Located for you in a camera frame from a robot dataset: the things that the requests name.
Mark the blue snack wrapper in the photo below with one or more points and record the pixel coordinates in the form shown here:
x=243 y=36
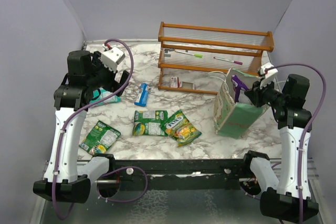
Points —
x=142 y=97

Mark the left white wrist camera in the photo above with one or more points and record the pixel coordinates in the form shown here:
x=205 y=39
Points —
x=112 y=58

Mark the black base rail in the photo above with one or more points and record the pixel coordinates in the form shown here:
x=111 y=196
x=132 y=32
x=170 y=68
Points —
x=177 y=174

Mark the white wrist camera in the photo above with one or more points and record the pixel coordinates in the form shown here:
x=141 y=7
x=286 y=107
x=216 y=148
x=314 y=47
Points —
x=267 y=73
x=112 y=58

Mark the green Fox's candy bag back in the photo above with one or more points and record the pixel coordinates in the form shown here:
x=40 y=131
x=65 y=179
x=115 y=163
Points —
x=149 y=122

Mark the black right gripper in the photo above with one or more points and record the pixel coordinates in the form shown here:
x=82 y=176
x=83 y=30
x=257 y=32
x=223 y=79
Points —
x=255 y=93

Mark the green capped marker pen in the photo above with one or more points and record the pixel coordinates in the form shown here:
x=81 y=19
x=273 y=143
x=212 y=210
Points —
x=188 y=53

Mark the wooden shelf rack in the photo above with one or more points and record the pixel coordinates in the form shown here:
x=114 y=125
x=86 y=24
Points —
x=241 y=45

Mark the purple capped marker pen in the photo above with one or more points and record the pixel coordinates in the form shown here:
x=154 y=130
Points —
x=227 y=60

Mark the purple snack bag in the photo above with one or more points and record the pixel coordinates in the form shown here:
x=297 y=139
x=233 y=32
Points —
x=238 y=86

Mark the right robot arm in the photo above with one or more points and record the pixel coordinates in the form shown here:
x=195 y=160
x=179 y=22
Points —
x=286 y=197

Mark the green candy bag near left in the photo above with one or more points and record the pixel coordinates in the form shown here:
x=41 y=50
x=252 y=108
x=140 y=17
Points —
x=99 y=139

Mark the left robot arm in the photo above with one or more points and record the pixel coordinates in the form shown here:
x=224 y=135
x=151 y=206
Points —
x=64 y=180

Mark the red white staples box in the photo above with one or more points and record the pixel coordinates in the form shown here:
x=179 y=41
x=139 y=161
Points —
x=176 y=83

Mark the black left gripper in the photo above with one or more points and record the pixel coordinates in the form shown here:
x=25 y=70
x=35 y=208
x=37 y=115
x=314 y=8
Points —
x=113 y=84

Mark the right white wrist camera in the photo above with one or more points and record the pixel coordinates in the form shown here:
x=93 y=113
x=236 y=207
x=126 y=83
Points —
x=267 y=73

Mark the Fox's spring tea candy bag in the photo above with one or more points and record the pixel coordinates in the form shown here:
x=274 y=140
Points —
x=179 y=127

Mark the green beige paper bag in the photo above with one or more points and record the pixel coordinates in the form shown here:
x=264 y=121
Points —
x=234 y=119

